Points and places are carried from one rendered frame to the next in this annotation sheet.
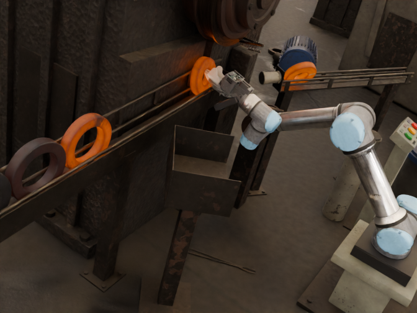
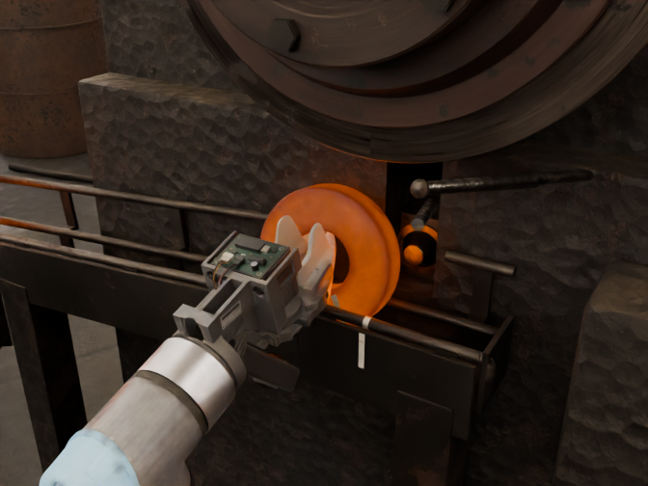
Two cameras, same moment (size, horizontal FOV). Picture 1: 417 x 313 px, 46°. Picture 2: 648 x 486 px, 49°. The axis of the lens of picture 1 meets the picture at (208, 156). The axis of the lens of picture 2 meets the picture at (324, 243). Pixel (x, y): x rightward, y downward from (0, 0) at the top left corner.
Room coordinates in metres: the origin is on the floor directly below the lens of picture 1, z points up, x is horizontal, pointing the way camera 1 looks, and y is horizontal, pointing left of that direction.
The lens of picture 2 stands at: (1.88, -0.56, 1.09)
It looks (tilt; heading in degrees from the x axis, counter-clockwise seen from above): 26 degrees down; 96
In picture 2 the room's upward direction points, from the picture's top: straight up
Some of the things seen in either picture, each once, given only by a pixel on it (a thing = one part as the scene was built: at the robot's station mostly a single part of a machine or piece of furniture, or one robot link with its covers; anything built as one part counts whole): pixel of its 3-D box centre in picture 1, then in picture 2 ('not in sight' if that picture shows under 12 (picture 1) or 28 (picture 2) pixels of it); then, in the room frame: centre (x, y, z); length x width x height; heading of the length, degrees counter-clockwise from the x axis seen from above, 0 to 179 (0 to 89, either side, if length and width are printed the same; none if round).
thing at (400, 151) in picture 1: (385, 180); not in sight; (2.18, -0.90, 0.31); 0.24 x 0.16 x 0.62; 155
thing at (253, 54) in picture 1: (237, 74); (621, 403); (2.09, -0.03, 0.68); 0.11 x 0.08 x 0.24; 65
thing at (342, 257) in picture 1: (381, 259); not in sight; (1.58, -0.79, 0.28); 0.32 x 0.32 x 0.04; 63
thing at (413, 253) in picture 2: not in sight; (444, 227); (1.94, 0.20, 0.74); 0.17 x 0.04 x 0.04; 65
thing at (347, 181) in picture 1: (350, 176); not in sight; (2.21, -0.73, 0.26); 0.12 x 0.12 x 0.52
